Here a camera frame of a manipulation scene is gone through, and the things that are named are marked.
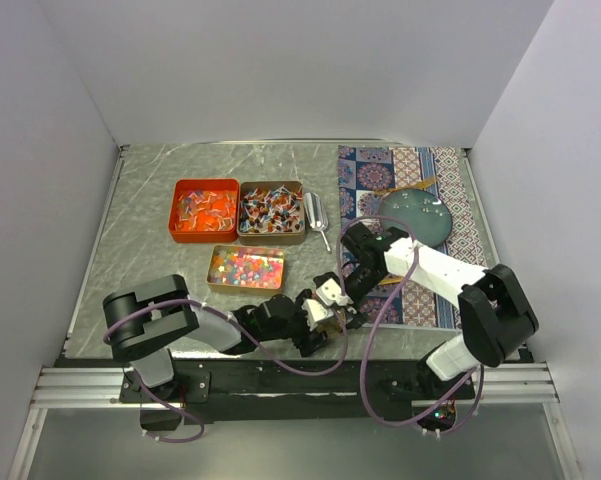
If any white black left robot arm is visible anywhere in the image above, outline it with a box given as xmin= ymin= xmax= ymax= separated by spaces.
xmin=102 ymin=274 xmax=327 ymax=402

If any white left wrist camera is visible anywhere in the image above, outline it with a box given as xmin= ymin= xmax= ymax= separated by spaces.
xmin=302 ymin=298 xmax=334 ymax=331

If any teal ceramic plate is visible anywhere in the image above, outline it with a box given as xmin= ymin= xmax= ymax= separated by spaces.
xmin=378 ymin=189 xmax=453 ymax=247

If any gold jar lid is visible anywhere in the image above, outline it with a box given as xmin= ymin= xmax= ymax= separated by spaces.
xmin=323 ymin=318 xmax=347 ymax=336

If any silver metal scoop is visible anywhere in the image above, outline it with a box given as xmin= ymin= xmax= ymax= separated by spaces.
xmin=304 ymin=192 xmax=332 ymax=253

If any beige tin of small lollipops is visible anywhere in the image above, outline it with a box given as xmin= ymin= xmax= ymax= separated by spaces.
xmin=237 ymin=180 xmax=306 ymax=246

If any black aluminium mounting rail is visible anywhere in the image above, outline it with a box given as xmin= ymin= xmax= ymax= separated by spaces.
xmin=30 ymin=359 xmax=559 ymax=424

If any patterned blue placemat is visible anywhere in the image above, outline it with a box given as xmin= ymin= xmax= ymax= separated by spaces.
xmin=338 ymin=146 xmax=490 ymax=329

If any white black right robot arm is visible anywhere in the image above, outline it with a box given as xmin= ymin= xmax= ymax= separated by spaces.
xmin=339 ymin=223 xmax=539 ymax=399

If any gold tin of star candies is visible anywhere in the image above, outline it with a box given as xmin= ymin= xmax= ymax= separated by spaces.
xmin=206 ymin=245 xmax=285 ymax=295

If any orange tin of lollipops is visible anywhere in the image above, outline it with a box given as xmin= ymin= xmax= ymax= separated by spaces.
xmin=168 ymin=178 xmax=240 ymax=243

